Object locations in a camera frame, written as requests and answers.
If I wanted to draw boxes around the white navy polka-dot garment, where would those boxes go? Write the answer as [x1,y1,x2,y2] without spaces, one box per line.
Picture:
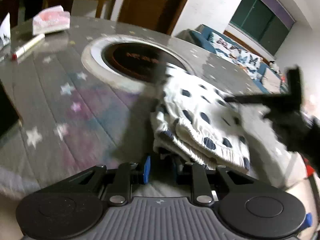
[150,63,251,173]

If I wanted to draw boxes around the blue sectional sofa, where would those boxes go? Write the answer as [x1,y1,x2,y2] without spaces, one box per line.
[176,24,287,93]

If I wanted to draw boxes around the beige cushion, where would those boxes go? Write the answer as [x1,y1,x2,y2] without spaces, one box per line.
[261,68,281,93]

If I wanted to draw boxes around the butterfly print cushion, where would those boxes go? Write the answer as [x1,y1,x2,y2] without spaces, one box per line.
[208,32,261,73]

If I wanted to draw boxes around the grey star quilted table cover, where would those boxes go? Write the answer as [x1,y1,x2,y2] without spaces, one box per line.
[0,16,308,198]

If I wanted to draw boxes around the dark green window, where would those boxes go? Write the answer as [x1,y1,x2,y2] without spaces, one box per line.
[231,0,295,55]

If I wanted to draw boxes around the round induction cooktop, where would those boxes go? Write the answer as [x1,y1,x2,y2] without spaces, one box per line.
[81,34,194,96]

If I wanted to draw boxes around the white marker pen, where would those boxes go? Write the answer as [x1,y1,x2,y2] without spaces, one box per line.
[11,34,45,61]

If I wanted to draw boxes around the pink tissue pack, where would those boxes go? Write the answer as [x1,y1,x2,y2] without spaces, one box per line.
[32,5,71,36]

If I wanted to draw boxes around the brown wooden door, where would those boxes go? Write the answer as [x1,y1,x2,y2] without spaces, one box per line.
[118,0,187,35]

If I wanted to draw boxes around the folded white paper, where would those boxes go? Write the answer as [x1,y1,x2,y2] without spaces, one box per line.
[0,13,11,50]

